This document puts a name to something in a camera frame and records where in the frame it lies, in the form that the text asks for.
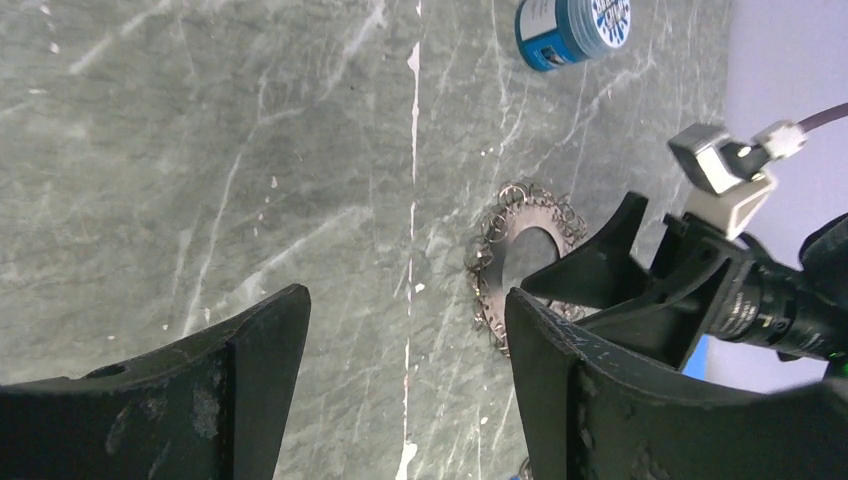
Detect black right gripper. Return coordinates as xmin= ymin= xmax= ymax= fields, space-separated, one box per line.
xmin=520 ymin=192 xmax=847 ymax=370

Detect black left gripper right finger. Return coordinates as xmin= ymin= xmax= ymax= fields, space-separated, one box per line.
xmin=505 ymin=289 xmax=847 ymax=479

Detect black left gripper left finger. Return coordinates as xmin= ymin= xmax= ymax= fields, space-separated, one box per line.
xmin=1 ymin=284 xmax=311 ymax=479

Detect blue round jar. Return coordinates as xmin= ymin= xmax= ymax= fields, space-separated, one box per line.
xmin=514 ymin=0 xmax=632 ymax=72

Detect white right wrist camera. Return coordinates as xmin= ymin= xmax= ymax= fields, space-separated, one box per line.
xmin=667 ymin=123 xmax=778 ymax=241

